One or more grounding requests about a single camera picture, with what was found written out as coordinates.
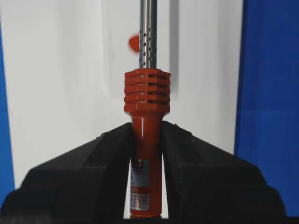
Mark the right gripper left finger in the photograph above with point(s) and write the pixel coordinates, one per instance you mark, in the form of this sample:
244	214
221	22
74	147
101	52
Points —
86	185

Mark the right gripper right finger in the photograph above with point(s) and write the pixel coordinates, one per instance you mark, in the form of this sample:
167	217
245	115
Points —
206	185

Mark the red handled soldering iron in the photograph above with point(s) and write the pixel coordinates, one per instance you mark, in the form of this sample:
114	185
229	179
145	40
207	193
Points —
147	101

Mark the right red dot mark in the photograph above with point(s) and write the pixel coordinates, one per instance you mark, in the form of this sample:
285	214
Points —
133	43

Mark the large white base board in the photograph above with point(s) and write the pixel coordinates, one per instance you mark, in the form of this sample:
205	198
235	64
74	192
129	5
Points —
65	62

